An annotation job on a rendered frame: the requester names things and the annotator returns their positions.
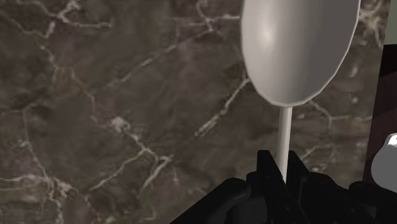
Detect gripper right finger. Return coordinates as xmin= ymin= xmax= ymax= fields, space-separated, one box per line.
xmin=286 ymin=150 xmax=397 ymax=224

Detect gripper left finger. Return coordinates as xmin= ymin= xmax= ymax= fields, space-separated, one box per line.
xmin=169 ymin=150 xmax=291 ymax=224

